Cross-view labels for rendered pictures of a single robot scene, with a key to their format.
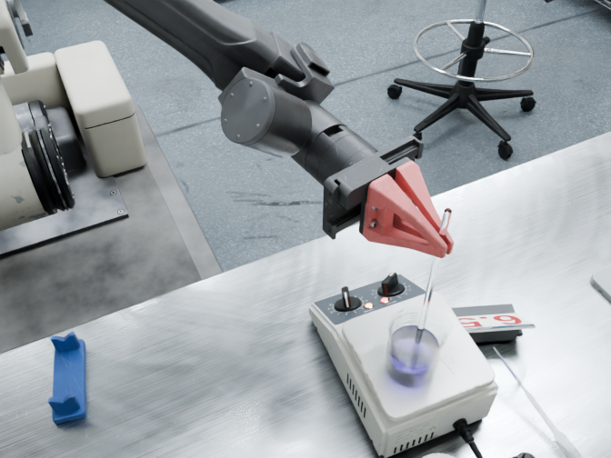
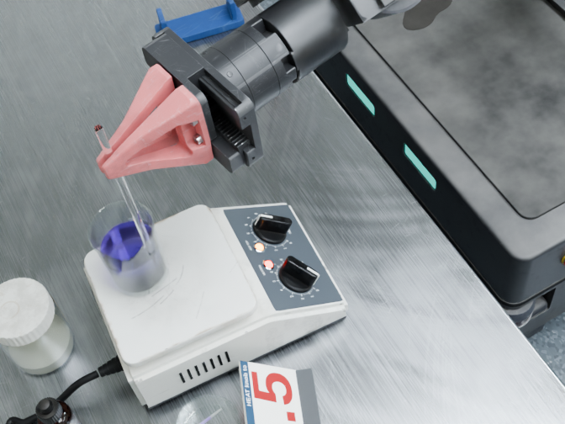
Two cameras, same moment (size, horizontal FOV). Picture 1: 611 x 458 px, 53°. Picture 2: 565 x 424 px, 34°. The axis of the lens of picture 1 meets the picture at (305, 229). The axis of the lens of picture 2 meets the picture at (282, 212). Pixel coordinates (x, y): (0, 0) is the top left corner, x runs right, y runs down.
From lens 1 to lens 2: 0.70 m
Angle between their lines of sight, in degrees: 55
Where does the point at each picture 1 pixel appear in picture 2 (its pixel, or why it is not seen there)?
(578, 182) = not seen: outside the picture
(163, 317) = not seen: hidden behind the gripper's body
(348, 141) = (241, 42)
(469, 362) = (148, 336)
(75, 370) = (206, 24)
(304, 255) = (391, 201)
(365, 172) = (174, 57)
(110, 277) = (532, 103)
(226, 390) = not seen: hidden behind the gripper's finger
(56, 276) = (520, 50)
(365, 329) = (196, 226)
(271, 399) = (179, 193)
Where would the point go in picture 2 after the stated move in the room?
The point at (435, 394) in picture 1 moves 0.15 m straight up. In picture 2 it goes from (108, 297) to (54, 196)
